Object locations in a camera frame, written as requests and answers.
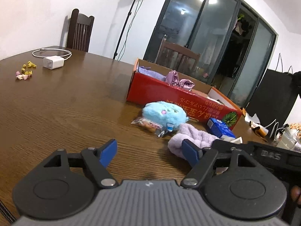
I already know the lavender fluffy headband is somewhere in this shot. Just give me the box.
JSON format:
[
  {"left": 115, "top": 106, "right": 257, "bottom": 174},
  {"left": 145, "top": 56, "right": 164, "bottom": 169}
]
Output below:
[{"left": 168, "top": 124, "right": 218, "bottom": 160}]

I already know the blue plush toy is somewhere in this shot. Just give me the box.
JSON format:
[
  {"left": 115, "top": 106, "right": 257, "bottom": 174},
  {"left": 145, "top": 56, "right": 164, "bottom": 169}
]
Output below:
[{"left": 142, "top": 101, "right": 189, "bottom": 132}]

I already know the purple satin scrunchie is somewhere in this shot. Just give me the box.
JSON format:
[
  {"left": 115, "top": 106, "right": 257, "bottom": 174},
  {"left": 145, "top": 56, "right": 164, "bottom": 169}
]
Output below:
[{"left": 165, "top": 70, "right": 195, "bottom": 91}]

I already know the lavender fabric pouch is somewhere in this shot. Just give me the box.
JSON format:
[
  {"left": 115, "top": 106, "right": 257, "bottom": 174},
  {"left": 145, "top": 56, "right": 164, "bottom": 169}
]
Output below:
[{"left": 138, "top": 66, "right": 166, "bottom": 82}]

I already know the person left hand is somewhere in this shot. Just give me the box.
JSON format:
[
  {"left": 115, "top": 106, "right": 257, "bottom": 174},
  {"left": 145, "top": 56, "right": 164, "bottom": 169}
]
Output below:
[{"left": 290, "top": 186, "right": 301, "bottom": 206}]

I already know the glass cup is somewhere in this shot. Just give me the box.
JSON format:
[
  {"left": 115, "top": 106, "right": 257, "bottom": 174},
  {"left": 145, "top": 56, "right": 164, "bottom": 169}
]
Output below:
[{"left": 277, "top": 127, "right": 299, "bottom": 150}]

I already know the blue tissue pack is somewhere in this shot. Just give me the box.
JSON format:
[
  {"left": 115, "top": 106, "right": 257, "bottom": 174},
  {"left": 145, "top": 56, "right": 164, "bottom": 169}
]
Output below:
[{"left": 207, "top": 118, "right": 236, "bottom": 139}]

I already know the orange white tube wrapper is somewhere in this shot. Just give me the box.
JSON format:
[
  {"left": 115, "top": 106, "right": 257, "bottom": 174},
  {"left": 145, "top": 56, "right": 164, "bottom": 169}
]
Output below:
[{"left": 242, "top": 108, "right": 268, "bottom": 138}]

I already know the snack packet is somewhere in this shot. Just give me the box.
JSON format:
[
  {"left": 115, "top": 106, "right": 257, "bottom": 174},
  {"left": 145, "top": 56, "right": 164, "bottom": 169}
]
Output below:
[{"left": 131, "top": 117, "right": 168, "bottom": 138}]

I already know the red cardboard box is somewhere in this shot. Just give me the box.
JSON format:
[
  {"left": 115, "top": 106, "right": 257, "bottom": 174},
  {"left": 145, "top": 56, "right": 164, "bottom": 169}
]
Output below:
[{"left": 127, "top": 59, "right": 242, "bottom": 129}]

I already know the black paper bag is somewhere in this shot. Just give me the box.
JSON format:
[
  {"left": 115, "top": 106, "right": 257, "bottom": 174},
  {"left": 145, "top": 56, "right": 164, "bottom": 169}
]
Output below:
[{"left": 245, "top": 68, "right": 301, "bottom": 129}]

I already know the dark wooden chair centre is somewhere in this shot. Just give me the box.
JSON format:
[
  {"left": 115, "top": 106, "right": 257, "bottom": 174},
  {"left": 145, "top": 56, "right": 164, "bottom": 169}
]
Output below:
[{"left": 155, "top": 35, "right": 201, "bottom": 75}]

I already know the dark wooden chair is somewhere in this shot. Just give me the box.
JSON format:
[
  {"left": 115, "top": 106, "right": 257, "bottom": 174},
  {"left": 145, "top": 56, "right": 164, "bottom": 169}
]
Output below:
[
  {"left": 66, "top": 9, "right": 94, "bottom": 52},
  {"left": 155, "top": 35, "right": 201, "bottom": 75}
]

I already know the white power adapter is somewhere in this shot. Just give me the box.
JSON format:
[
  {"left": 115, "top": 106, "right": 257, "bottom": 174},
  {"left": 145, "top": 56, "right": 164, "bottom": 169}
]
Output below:
[{"left": 43, "top": 56, "right": 65, "bottom": 70}]

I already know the sliding glass door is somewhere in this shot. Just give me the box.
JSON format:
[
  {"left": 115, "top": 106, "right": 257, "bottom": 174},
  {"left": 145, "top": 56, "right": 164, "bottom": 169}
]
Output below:
[{"left": 144, "top": 0, "right": 276, "bottom": 107}]

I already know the dark wooden chair left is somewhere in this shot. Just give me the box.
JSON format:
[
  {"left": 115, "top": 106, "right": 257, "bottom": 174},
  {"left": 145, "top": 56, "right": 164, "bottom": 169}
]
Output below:
[{"left": 66, "top": 9, "right": 94, "bottom": 52}]

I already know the white charging cable right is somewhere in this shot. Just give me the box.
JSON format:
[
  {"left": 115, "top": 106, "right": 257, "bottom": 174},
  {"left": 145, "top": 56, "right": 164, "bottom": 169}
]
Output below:
[{"left": 265, "top": 118, "right": 289, "bottom": 139}]

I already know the white coiled cable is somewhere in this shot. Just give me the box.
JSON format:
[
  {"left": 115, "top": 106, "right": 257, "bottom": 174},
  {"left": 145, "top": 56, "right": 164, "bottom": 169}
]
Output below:
[{"left": 32, "top": 47, "right": 73, "bottom": 59}]

